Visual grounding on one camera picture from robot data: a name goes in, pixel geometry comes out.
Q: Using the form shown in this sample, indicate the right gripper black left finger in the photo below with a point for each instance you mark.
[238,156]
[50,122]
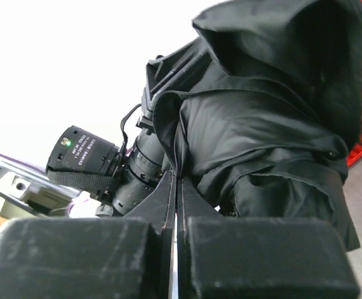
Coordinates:
[113,257]

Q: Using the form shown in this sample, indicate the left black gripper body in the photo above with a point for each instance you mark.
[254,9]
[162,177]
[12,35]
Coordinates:
[158,74]

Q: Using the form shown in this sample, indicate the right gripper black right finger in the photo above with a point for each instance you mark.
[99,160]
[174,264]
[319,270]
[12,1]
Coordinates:
[225,257]

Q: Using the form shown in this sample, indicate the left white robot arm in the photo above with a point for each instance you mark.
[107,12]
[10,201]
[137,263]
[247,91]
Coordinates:
[117,176]

